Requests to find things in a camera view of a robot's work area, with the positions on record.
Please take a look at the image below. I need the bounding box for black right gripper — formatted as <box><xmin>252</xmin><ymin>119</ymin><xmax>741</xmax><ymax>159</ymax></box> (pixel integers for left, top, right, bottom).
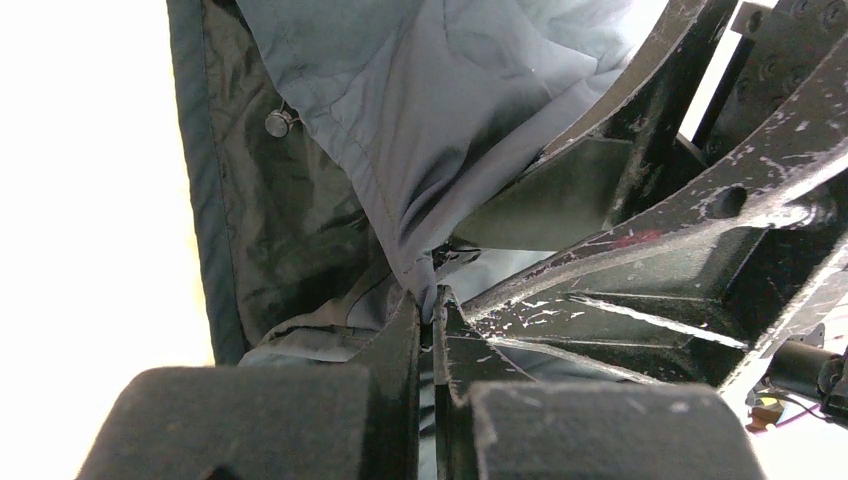
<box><xmin>450</xmin><ymin>0</ymin><xmax>847</xmax><ymax>251</ymax></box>

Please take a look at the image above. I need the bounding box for grey gradient zip jacket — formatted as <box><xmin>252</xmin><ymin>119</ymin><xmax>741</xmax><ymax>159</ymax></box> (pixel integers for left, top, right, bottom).
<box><xmin>165</xmin><ymin>0</ymin><xmax>670</xmax><ymax>480</ymax></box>

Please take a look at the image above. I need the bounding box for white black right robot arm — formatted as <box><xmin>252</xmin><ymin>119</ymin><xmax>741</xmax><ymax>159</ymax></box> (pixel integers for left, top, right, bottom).
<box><xmin>436</xmin><ymin>1</ymin><xmax>847</xmax><ymax>415</ymax></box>

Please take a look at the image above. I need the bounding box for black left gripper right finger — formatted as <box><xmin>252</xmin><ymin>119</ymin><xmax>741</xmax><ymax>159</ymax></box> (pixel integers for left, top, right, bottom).
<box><xmin>432</xmin><ymin>286</ymin><xmax>764</xmax><ymax>479</ymax></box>

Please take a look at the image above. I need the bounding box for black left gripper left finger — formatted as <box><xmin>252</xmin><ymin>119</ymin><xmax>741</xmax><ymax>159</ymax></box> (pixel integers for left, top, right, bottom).
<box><xmin>79</xmin><ymin>297</ymin><xmax>420</xmax><ymax>479</ymax></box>

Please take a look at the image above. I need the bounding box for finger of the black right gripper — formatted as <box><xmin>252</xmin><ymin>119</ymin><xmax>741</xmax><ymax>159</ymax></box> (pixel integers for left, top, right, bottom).
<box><xmin>461</xmin><ymin>35</ymin><xmax>847</xmax><ymax>388</ymax></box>

